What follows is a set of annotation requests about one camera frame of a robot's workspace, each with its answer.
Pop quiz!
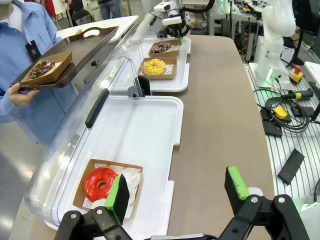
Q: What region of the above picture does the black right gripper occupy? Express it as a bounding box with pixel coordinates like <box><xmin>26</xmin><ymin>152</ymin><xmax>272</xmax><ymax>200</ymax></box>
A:
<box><xmin>163</xmin><ymin>21</ymin><xmax>192</xmax><ymax>46</ymax></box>

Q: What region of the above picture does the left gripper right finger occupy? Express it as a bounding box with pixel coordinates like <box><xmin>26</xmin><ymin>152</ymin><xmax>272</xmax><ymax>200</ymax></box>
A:
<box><xmin>217</xmin><ymin>165</ymin><xmax>311</xmax><ymax>240</ymax></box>

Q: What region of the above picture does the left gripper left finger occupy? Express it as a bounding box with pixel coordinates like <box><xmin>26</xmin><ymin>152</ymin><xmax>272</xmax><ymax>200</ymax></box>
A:
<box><xmin>53</xmin><ymin>173</ymin><xmax>151</xmax><ymax>240</ymax></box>

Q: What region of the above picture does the black serving tray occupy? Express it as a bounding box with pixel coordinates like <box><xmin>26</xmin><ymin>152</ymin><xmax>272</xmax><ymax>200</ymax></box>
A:
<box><xmin>9</xmin><ymin>26</ymin><xmax>120</xmax><ymax>92</ymax></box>

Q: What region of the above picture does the cardboard tray of chocolate donut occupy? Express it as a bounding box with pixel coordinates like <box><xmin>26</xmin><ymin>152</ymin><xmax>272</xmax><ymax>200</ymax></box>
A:
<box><xmin>20</xmin><ymin>51</ymin><xmax>73</xmax><ymax>86</ymax></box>

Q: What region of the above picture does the chocolate sprinkled donut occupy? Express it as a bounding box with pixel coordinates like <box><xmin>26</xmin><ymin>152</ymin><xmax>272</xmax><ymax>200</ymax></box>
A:
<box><xmin>28</xmin><ymin>60</ymin><xmax>56</xmax><ymax>80</ymax></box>

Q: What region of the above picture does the person's right forearm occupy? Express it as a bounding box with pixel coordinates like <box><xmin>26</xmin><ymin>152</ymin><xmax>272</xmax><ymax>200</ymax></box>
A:
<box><xmin>0</xmin><ymin>86</ymin><xmax>20</xmax><ymax>125</ymax></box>

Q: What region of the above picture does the cardboard tray of drizzled donut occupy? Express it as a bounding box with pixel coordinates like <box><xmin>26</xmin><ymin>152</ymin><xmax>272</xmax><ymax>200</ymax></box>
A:
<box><xmin>147</xmin><ymin>39</ymin><xmax>181</xmax><ymax>58</ymax></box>

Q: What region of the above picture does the dark donut with white drizzle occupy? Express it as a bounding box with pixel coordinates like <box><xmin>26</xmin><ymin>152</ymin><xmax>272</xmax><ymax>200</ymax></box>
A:
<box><xmin>150</xmin><ymin>42</ymin><xmax>173</xmax><ymax>54</ymax></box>

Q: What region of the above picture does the red glazed donut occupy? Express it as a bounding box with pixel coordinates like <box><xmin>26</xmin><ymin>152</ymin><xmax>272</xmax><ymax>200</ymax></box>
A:
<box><xmin>83</xmin><ymin>167</ymin><xmax>120</xmax><ymax>203</ymax></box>

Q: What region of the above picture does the paper liner under red donut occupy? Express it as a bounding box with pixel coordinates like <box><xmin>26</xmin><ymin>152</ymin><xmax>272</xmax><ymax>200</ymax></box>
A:
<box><xmin>83</xmin><ymin>162</ymin><xmax>143</xmax><ymax>219</ymax></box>

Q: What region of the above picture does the cardboard tray of red donut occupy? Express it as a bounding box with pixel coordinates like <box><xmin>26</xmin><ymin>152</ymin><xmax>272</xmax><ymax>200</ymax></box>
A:
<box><xmin>72</xmin><ymin>158</ymin><xmax>144</xmax><ymax>221</ymax></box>

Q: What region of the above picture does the paper liner under yellow donut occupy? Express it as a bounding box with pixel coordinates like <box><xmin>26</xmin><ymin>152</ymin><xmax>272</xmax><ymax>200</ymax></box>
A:
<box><xmin>142</xmin><ymin>63</ymin><xmax>174</xmax><ymax>76</ymax></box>

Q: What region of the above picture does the cardboard tray of yellow donut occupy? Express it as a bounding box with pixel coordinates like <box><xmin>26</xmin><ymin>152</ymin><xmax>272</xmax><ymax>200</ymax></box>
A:
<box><xmin>137</xmin><ymin>56</ymin><xmax>178</xmax><ymax>81</ymax></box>

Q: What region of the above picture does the yellow sprinkled donut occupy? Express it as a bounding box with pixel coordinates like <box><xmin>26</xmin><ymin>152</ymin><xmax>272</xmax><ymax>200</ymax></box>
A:
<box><xmin>142</xmin><ymin>58</ymin><xmax>167</xmax><ymax>76</ymax></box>

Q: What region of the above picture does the person in blue shirt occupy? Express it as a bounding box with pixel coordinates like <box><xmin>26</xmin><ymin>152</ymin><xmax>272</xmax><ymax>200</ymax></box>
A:
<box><xmin>0</xmin><ymin>0</ymin><xmax>86</xmax><ymax>146</ymax></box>

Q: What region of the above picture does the person's right hand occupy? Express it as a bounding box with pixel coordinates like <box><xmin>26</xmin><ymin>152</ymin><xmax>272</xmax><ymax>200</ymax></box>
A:
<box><xmin>7</xmin><ymin>82</ymin><xmax>40</xmax><ymax>107</ymax></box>

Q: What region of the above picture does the white display tray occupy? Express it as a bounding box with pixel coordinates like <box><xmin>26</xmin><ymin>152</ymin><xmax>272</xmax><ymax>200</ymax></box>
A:
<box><xmin>44</xmin><ymin>95</ymin><xmax>185</xmax><ymax>240</ymax></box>
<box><xmin>109</xmin><ymin>36</ymin><xmax>192</xmax><ymax>93</ymax></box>

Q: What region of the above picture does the clear display lid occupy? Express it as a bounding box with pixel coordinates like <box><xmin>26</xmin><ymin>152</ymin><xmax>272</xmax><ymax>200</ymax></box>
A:
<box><xmin>106</xmin><ymin>12</ymin><xmax>163</xmax><ymax>86</ymax></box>
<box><xmin>23</xmin><ymin>57</ymin><xmax>146</xmax><ymax>226</ymax></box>

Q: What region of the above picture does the white table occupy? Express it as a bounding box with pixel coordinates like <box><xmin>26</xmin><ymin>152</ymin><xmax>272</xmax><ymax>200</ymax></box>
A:
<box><xmin>56</xmin><ymin>15</ymin><xmax>140</xmax><ymax>44</ymax></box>

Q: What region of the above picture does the black rectangular box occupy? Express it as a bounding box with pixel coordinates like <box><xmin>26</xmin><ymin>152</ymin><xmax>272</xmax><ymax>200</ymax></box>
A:
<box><xmin>276</xmin><ymin>148</ymin><xmax>306</xmax><ymax>186</ymax></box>

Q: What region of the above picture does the black flat plate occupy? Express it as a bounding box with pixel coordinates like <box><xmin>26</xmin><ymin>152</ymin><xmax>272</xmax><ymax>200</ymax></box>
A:
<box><xmin>259</xmin><ymin>108</ymin><xmax>284</xmax><ymax>137</ymax></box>

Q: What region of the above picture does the bystander in black top jeans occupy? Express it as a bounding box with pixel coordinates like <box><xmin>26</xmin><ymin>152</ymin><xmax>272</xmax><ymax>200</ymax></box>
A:
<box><xmin>97</xmin><ymin>0</ymin><xmax>124</xmax><ymax>20</ymax></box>

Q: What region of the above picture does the yellow control pendant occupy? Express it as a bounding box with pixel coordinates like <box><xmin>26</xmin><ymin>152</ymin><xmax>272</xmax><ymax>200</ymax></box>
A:
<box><xmin>272</xmin><ymin>106</ymin><xmax>293</xmax><ymax>124</ymax></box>

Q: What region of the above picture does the yellow emergency stop box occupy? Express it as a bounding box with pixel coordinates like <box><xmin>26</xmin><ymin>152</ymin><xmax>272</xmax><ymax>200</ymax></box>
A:
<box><xmin>288</xmin><ymin>65</ymin><xmax>305</xmax><ymax>85</ymax></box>

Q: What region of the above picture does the black office chair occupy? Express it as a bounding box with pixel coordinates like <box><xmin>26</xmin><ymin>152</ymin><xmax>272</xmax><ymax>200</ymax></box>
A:
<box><xmin>293</xmin><ymin>0</ymin><xmax>320</xmax><ymax>67</ymax></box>

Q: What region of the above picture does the black name badge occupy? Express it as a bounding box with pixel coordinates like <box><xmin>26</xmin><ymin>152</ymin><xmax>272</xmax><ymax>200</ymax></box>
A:
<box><xmin>25</xmin><ymin>39</ymin><xmax>42</xmax><ymax>63</ymax></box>

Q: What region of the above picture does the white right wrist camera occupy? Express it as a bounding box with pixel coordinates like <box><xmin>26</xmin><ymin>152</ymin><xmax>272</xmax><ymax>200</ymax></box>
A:
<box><xmin>161</xmin><ymin>16</ymin><xmax>183</xmax><ymax>27</ymax></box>

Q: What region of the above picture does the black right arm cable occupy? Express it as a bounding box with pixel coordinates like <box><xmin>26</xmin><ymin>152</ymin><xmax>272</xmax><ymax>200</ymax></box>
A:
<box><xmin>182</xmin><ymin>0</ymin><xmax>216</xmax><ymax>13</ymax></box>

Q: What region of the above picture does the aluminium frame workbench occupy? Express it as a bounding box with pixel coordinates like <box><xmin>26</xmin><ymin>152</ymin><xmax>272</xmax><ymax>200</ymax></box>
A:
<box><xmin>208</xmin><ymin>0</ymin><xmax>266</xmax><ymax>62</ymax></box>

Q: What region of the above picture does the aluminium slotted base plate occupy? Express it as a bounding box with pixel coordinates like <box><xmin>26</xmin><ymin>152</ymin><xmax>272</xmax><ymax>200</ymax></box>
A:
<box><xmin>244</xmin><ymin>61</ymin><xmax>320</xmax><ymax>209</ymax></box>

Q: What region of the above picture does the black lid handle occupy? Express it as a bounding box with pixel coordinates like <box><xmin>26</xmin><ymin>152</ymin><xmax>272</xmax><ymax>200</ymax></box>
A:
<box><xmin>84</xmin><ymin>88</ymin><xmax>111</xmax><ymax>129</ymax></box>

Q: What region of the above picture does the black coiled cable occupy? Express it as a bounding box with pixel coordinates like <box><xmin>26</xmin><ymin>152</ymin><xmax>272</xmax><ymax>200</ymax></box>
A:
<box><xmin>253</xmin><ymin>88</ymin><xmax>312</xmax><ymax>132</ymax></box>

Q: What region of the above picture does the black yellow enabling handle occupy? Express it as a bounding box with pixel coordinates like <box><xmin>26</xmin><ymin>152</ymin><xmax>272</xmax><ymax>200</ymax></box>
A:
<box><xmin>287</xmin><ymin>89</ymin><xmax>314</xmax><ymax>102</ymax></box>

